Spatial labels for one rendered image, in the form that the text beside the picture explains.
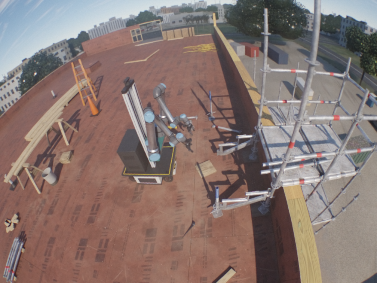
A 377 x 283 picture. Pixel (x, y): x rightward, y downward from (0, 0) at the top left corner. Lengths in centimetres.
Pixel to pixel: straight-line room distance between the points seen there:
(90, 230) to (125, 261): 89
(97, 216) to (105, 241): 53
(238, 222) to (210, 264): 75
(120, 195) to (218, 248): 193
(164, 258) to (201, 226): 72
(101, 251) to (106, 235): 29
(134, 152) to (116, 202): 110
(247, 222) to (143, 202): 173
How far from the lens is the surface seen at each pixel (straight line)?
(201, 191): 300
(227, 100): 508
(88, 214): 357
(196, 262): 261
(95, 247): 323
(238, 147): 317
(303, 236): 216
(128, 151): 276
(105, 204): 346
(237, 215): 280
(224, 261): 260
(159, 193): 312
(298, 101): 290
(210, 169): 323
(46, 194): 478
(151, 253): 277
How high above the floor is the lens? 258
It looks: 42 degrees down
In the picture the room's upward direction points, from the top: 11 degrees counter-clockwise
